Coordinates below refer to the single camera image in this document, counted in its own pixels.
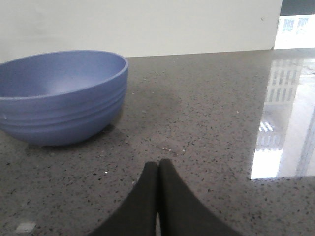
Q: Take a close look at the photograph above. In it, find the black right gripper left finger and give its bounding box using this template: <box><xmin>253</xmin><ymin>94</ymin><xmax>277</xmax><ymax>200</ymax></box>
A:
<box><xmin>89</xmin><ymin>162</ymin><xmax>158</xmax><ymax>236</ymax></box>

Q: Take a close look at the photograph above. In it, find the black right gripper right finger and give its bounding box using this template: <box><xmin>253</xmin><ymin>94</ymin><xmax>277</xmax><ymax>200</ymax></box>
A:
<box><xmin>158</xmin><ymin>159</ymin><xmax>240</xmax><ymax>236</ymax></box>

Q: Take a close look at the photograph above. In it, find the blue plastic bowl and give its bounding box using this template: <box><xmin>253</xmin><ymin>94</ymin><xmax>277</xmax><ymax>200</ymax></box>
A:
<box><xmin>0</xmin><ymin>50</ymin><xmax>129</xmax><ymax>146</ymax></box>

